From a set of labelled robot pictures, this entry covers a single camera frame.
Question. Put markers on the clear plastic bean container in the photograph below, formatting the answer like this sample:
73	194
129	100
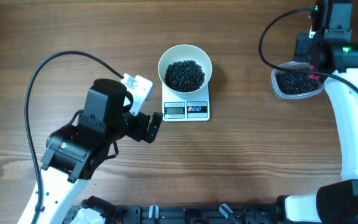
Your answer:
283	96

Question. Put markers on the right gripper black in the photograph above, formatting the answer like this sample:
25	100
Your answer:
301	40

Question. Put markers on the white round bowl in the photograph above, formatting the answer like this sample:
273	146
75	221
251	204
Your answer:
185	52

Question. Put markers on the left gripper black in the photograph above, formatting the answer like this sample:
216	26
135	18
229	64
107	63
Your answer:
142	120

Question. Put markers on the pink measuring scoop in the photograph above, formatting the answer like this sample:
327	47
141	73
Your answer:
313	76

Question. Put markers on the white digital kitchen scale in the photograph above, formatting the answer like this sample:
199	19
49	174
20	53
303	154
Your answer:
185	107

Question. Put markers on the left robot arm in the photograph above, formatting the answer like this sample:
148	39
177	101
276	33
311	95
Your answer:
73	152

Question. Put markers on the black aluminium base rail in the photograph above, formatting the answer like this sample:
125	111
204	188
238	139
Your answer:
97	210

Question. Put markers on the black beans in bowl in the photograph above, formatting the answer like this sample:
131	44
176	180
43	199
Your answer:
184	76

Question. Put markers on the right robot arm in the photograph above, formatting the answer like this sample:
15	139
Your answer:
334	58

